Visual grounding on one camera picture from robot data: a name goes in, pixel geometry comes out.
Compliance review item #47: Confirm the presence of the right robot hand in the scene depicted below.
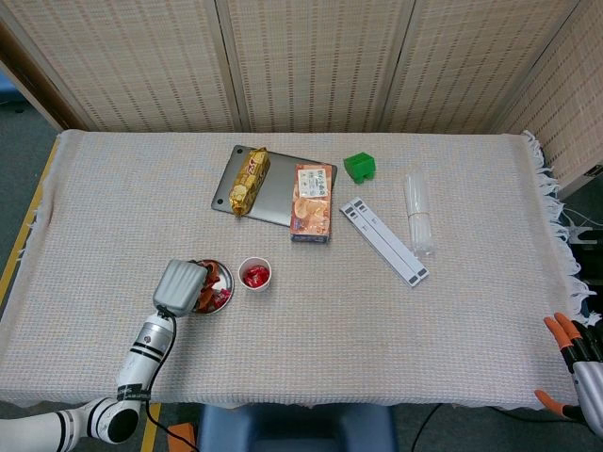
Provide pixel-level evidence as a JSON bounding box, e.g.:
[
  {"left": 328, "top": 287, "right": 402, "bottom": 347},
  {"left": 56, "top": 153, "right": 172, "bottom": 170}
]
[{"left": 534, "top": 312, "right": 603, "bottom": 432}]

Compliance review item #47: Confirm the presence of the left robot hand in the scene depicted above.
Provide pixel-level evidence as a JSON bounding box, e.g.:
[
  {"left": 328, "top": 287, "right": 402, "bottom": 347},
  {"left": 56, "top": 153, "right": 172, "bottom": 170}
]
[{"left": 152, "top": 258, "right": 223, "bottom": 317}]

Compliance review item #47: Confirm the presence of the white paper cup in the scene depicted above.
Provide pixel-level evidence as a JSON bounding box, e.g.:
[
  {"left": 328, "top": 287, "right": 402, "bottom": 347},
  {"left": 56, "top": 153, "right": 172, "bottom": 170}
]
[{"left": 237, "top": 256, "right": 273, "bottom": 293}]

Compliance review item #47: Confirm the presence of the round metal plate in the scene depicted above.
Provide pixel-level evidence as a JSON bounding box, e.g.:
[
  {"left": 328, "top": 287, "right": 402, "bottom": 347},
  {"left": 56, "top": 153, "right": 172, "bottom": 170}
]
[{"left": 187, "top": 257, "right": 236, "bottom": 315}]

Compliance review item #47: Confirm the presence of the golden snack pack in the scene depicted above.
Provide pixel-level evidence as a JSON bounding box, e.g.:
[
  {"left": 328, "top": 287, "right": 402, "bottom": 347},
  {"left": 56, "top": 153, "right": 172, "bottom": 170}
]
[{"left": 229, "top": 146, "right": 271, "bottom": 218}]

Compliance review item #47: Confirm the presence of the grey laptop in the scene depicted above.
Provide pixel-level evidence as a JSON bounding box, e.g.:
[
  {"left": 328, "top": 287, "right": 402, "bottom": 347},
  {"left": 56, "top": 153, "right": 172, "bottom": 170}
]
[{"left": 210, "top": 144, "right": 339, "bottom": 228}]

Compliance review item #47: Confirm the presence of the orange wedge block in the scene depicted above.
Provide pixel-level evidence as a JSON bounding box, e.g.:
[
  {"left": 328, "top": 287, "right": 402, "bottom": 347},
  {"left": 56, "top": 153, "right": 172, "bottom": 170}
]
[{"left": 167, "top": 422, "right": 197, "bottom": 449}]

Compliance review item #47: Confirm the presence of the white plastic clamp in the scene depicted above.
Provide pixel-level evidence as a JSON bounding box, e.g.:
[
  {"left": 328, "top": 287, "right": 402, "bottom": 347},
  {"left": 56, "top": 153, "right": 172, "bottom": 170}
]
[{"left": 564, "top": 224, "right": 595, "bottom": 246}]

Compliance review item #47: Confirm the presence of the orange biscuit box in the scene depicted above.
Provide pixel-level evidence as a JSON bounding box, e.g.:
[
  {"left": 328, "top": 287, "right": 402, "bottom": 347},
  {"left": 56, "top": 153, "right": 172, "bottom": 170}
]
[{"left": 288, "top": 162, "right": 334, "bottom": 244}]

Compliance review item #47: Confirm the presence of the beige waffle tablecloth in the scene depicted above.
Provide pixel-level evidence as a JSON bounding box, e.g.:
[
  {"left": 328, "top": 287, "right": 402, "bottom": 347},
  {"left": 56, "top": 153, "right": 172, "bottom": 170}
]
[{"left": 0, "top": 127, "right": 599, "bottom": 411}]

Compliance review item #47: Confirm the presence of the blue padded seat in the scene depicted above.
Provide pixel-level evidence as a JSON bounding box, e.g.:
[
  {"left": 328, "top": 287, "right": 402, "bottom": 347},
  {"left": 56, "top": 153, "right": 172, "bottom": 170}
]
[{"left": 196, "top": 403, "right": 399, "bottom": 452}]

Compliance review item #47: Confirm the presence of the white folding laptop stand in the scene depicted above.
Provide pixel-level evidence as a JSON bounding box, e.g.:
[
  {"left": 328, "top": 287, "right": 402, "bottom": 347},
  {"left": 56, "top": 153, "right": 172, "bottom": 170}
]
[{"left": 338, "top": 196, "right": 430, "bottom": 288}]

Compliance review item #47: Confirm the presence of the green plastic block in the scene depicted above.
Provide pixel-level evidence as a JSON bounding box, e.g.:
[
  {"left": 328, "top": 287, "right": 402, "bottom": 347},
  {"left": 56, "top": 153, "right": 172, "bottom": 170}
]
[{"left": 342, "top": 152, "right": 377, "bottom": 184}]

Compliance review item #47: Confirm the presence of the woven folding screen panel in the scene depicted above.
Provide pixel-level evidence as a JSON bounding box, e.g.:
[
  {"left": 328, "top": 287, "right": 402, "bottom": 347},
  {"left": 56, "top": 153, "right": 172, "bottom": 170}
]
[
  {"left": 214, "top": 0, "right": 418, "bottom": 134},
  {"left": 489, "top": 0, "right": 603, "bottom": 187},
  {"left": 381, "top": 0, "right": 585, "bottom": 136},
  {"left": 0, "top": 0, "right": 244, "bottom": 134}
]

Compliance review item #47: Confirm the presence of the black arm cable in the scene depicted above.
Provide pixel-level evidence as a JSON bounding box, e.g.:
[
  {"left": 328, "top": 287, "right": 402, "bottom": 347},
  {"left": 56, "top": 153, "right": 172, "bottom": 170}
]
[{"left": 140, "top": 305, "right": 199, "bottom": 452}]

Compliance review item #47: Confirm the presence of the black floor cable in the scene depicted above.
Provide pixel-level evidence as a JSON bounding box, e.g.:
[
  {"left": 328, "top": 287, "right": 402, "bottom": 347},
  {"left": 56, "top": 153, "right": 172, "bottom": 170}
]
[{"left": 412, "top": 403, "right": 583, "bottom": 452}]

